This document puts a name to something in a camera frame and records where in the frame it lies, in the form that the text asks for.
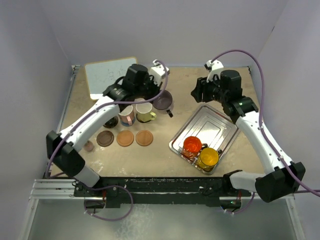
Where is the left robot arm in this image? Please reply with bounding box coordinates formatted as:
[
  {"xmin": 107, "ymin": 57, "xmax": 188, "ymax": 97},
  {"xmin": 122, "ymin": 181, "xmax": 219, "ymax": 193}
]
[{"xmin": 46, "ymin": 59, "xmax": 169, "ymax": 196}]

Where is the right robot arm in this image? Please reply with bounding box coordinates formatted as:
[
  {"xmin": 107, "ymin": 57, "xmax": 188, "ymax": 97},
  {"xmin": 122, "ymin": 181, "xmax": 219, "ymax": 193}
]
[{"xmin": 190, "ymin": 70, "xmax": 306, "ymax": 203}]

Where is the pink mug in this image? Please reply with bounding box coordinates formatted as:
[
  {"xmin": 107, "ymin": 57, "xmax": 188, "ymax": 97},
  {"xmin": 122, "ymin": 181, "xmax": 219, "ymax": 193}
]
[{"xmin": 118, "ymin": 105, "xmax": 136, "ymax": 123}]

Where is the blue round coaster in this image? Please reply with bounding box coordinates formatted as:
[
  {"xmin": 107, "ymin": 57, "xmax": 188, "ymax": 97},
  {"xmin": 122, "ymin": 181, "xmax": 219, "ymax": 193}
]
[{"xmin": 120, "ymin": 118, "xmax": 136, "ymax": 127}]

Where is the dark mug white interior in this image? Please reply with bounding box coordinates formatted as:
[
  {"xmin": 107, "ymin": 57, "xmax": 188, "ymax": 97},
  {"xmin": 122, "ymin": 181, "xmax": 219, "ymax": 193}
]
[{"xmin": 103, "ymin": 116, "xmax": 119, "ymax": 129}]

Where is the steel tray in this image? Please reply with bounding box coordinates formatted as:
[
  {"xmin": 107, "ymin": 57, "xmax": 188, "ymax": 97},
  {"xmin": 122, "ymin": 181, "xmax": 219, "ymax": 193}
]
[{"xmin": 169, "ymin": 104, "xmax": 240, "ymax": 175}]

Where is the light wooden coaster top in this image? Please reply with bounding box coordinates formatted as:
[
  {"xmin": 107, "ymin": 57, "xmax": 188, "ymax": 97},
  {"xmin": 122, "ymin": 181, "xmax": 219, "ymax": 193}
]
[{"xmin": 116, "ymin": 130, "xmax": 135, "ymax": 147}]

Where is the orange glass cup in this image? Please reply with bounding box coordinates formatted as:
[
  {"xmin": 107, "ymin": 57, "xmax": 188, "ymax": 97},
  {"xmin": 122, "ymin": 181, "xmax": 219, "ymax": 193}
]
[{"xmin": 181, "ymin": 136, "xmax": 208, "ymax": 160}]

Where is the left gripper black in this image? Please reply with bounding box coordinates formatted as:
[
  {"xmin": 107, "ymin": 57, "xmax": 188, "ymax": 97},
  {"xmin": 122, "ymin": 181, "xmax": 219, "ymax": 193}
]
[{"xmin": 133, "ymin": 74, "xmax": 162, "ymax": 104}]

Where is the aluminium frame rail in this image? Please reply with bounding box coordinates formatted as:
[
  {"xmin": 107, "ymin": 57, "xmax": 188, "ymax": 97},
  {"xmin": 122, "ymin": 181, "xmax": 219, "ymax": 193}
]
[{"xmin": 29, "ymin": 179, "xmax": 75, "ymax": 200}]

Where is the purple mug black rim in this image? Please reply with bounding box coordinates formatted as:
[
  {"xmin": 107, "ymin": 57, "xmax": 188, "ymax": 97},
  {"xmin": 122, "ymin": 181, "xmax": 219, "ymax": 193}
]
[{"xmin": 152, "ymin": 90, "xmax": 174, "ymax": 118}]

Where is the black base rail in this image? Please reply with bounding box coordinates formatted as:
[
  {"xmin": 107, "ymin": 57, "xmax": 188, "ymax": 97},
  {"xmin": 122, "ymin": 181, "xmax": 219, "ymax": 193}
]
[{"xmin": 72, "ymin": 176, "xmax": 251, "ymax": 208}]

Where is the dark wooden coaster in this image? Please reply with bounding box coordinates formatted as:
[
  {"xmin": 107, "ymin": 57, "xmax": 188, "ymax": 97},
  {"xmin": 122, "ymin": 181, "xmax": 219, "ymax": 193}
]
[{"xmin": 96, "ymin": 130, "xmax": 114, "ymax": 147}]

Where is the light wooden coaster bottom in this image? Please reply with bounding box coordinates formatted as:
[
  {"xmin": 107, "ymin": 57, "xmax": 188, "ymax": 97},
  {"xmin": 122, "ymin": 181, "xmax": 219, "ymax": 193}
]
[{"xmin": 135, "ymin": 130, "xmax": 154, "ymax": 147}]

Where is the orange black smiley coaster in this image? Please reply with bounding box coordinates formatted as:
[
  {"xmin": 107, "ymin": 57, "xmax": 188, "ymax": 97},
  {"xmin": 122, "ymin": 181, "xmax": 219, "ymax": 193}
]
[{"xmin": 135, "ymin": 114, "xmax": 152, "ymax": 124}]

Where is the light wooden coaster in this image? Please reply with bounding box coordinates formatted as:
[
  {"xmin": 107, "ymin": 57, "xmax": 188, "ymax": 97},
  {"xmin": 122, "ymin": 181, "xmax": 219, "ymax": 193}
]
[
  {"xmin": 135, "ymin": 130, "xmax": 154, "ymax": 147},
  {"xmin": 116, "ymin": 130, "xmax": 135, "ymax": 147}
]

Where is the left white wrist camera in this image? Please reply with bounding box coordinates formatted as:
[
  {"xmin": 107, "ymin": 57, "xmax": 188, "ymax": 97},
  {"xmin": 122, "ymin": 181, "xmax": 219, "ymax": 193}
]
[{"xmin": 148, "ymin": 59, "xmax": 166, "ymax": 87}]

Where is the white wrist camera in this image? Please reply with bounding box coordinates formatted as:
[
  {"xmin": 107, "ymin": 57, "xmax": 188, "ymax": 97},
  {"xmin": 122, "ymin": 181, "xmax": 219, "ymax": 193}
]
[
  {"xmin": 148, "ymin": 59, "xmax": 166, "ymax": 87},
  {"xmin": 204, "ymin": 59, "xmax": 224, "ymax": 83}
]

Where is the pale yellow mug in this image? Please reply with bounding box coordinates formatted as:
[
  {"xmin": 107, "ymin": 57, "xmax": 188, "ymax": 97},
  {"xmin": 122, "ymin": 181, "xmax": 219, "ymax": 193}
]
[{"xmin": 135, "ymin": 100, "xmax": 157, "ymax": 121}]

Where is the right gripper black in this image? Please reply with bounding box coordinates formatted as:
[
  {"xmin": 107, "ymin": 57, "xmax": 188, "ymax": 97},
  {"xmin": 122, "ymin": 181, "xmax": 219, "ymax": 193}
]
[{"xmin": 190, "ymin": 73, "xmax": 228, "ymax": 104}]

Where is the yellow glass cup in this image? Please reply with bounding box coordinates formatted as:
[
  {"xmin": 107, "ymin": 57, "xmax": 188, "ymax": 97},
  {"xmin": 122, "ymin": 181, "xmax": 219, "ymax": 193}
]
[{"xmin": 196, "ymin": 147, "xmax": 220, "ymax": 172}]

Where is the white board with stand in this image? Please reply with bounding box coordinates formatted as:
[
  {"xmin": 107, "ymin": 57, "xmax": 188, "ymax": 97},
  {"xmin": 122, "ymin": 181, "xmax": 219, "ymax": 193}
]
[{"xmin": 84, "ymin": 56, "xmax": 137, "ymax": 101}]

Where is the small pink bottle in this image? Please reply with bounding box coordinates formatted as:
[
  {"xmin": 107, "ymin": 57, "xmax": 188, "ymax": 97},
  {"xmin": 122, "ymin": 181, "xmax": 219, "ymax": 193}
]
[{"xmin": 83, "ymin": 140, "xmax": 95, "ymax": 152}]

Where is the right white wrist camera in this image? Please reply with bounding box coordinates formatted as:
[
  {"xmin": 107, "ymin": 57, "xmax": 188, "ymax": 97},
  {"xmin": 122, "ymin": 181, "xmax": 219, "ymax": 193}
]
[{"xmin": 204, "ymin": 59, "xmax": 224, "ymax": 83}]

